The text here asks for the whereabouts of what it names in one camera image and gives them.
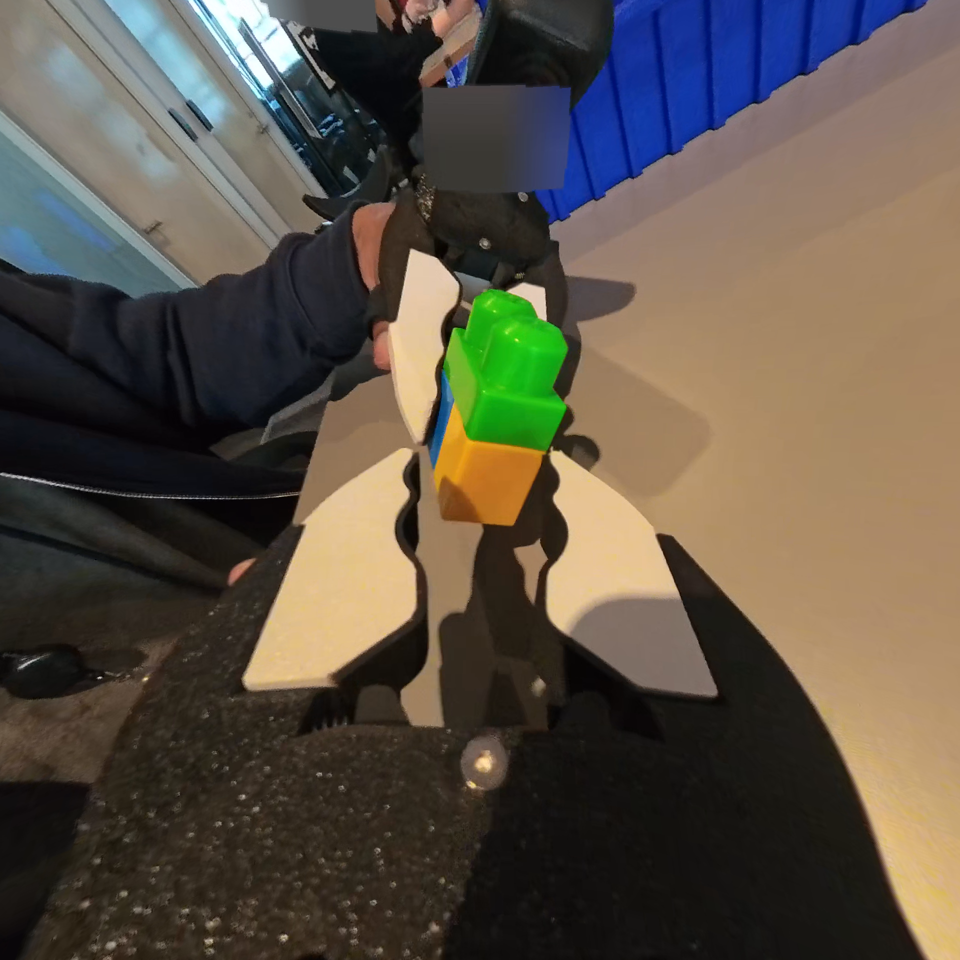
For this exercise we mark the black stool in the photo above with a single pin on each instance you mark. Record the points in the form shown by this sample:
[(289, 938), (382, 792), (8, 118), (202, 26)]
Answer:
[(345, 196)]

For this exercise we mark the yellow single-stud mega block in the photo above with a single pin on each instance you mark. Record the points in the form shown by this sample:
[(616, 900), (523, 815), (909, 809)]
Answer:
[(487, 480)]

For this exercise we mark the person's navy jacket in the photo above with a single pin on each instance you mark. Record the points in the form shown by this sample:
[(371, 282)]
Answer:
[(112, 495)]

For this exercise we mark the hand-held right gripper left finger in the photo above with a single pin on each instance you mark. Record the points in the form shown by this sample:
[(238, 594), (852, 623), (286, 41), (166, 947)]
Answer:
[(337, 592)]

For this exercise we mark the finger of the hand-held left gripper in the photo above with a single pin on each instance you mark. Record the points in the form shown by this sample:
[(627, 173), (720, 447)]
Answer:
[(416, 337), (534, 294)]

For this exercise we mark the black rounded object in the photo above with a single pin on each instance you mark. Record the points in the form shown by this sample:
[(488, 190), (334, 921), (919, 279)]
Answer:
[(37, 669)]

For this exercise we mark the white framed glass door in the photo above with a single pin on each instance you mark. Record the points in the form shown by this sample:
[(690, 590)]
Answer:
[(90, 150)]

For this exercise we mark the person's left hand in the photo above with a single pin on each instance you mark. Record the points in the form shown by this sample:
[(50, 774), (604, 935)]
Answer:
[(371, 240)]

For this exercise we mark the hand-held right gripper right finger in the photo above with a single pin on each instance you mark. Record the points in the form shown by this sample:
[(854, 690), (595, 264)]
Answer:
[(630, 592)]

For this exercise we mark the light blue mega block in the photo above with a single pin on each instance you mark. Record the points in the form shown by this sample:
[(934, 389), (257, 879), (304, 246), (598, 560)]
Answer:
[(439, 427)]

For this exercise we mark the green two-stud mega block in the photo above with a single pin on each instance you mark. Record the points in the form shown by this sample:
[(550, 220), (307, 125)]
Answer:
[(510, 375)]

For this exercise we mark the blue plastic bin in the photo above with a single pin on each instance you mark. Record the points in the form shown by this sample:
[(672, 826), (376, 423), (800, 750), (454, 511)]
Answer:
[(675, 90)]

